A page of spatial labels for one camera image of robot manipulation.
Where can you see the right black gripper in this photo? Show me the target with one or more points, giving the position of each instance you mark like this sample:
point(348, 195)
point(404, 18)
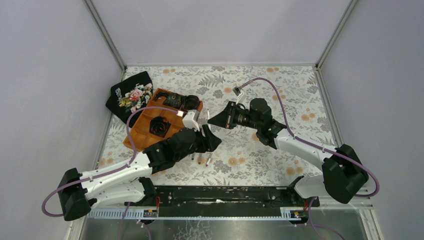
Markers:
point(230, 115)

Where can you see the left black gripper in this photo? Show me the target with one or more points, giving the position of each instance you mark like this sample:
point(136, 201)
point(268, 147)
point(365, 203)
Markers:
point(201, 141)

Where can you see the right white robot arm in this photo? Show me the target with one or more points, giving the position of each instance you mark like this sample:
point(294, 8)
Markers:
point(341, 174)

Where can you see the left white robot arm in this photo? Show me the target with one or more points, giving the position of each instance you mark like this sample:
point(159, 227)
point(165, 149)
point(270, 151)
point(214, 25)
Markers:
point(128, 181)

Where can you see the rolled dark tie back right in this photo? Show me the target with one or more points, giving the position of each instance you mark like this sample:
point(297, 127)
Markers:
point(190, 102)

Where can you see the rolled dark tie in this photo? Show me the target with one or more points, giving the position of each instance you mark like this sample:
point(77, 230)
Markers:
point(190, 102)
point(171, 99)

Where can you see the rolled dark tie back left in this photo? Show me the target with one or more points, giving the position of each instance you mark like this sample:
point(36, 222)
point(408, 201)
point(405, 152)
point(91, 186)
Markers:
point(171, 99)

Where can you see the rolled tie black orange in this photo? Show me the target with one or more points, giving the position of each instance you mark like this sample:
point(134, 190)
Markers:
point(159, 126)

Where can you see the orange wooden divided tray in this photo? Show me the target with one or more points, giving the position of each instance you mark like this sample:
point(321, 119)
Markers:
point(139, 131)

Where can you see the floral table mat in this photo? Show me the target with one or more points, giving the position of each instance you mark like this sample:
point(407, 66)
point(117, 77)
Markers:
point(294, 96)

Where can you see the black floral embroidered cloth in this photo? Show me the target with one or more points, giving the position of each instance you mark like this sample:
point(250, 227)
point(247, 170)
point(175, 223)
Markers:
point(130, 95)

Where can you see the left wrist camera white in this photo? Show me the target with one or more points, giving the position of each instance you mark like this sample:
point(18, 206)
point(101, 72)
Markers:
point(190, 119)

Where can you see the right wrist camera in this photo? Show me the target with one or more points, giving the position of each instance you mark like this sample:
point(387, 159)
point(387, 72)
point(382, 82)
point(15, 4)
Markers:
point(240, 95)

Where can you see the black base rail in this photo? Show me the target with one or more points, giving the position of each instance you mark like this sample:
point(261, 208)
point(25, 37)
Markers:
point(227, 201)

